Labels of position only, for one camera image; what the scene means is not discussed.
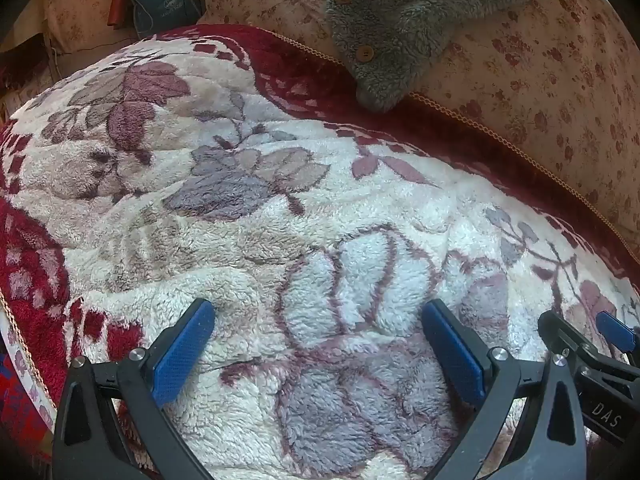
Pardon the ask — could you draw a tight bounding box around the blue bag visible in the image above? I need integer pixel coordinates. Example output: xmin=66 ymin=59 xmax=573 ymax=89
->
xmin=129 ymin=0 xmax=202 ymax=39

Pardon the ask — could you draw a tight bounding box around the red white floral plush blanket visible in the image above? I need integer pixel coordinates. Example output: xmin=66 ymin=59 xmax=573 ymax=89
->
xmin=0 ymin=24 xmax=640 ymax=480

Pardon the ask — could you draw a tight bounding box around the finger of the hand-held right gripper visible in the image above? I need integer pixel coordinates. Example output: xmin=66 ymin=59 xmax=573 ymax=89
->
xmin=596 ymin=311 xmax=639 ymax=354
xmin=537 ymin=310 xmax=635 ymax=397

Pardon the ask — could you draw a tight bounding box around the beige floral pillow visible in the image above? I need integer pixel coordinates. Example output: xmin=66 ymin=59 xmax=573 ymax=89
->
xmin=42 ymin=0 xmax=136 ymax=56

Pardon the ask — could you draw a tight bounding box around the grey fleece garment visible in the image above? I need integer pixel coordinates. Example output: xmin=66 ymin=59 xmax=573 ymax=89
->
xmin=325 ymin=0 xmax=596 ymax=113

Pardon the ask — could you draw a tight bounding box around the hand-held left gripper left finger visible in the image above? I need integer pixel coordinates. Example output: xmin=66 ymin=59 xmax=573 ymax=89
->
xmin=51 ymin=298 xmax=217 ymax=480

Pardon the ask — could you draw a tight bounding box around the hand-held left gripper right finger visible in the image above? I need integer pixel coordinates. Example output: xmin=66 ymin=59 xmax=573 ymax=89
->
xmin=421 ymin=298 xmax=587 ymax=480

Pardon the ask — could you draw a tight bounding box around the red blue patterned cloth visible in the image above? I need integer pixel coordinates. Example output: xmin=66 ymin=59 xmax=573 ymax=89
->
xmin=0 ymin=352 xmax=55 ymax=461

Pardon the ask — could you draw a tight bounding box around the beige floral quilt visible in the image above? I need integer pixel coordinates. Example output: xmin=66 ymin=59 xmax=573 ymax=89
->
xmin=197 ymin=0 xmax=640 ymax=256

